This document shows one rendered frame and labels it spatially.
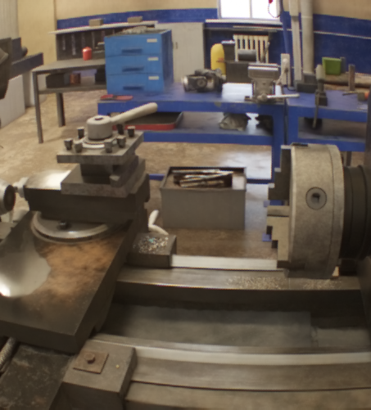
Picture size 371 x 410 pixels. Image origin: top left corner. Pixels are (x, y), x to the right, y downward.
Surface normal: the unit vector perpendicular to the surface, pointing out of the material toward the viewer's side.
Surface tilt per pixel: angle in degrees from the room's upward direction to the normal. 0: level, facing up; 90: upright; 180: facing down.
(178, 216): 90
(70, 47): 90
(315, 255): 98
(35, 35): 90
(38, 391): 0
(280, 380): 0
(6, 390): 0
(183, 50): 90
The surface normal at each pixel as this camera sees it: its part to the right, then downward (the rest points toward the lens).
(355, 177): -0.09, -0.74
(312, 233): -0.18, 0.25
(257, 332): 0.24, -0.80
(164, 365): -0.04, -0.90
